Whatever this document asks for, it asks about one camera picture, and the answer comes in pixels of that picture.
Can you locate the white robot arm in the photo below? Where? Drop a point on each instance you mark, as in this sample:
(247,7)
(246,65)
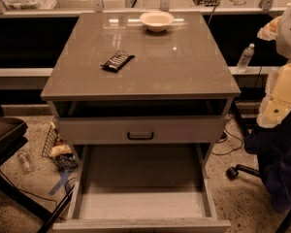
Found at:
(276,105)

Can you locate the grey drawer cabinet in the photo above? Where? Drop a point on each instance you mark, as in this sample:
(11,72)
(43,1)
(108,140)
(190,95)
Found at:
(176,73)

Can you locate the top grey drawer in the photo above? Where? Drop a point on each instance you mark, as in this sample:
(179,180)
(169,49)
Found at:
(140,130)

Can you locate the open middle grey drawer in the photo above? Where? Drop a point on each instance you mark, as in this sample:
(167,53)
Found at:
(142,189)

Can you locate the black snack bar wrapper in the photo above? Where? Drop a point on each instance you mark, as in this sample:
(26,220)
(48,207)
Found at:
(117,61)

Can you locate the white paper bowl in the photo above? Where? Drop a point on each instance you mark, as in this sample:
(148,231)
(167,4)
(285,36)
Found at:
(156,21)

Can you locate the clear plastic water bottle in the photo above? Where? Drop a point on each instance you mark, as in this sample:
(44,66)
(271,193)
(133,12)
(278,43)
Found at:
(245,58)

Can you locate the plastic bottle on floor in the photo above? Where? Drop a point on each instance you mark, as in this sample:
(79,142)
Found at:
(25,161)

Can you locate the dark blue cloth chair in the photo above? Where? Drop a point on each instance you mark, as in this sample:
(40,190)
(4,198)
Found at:
(272,146)

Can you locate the wire basket with snacks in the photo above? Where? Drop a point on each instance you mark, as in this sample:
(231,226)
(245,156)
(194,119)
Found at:
(57,151)

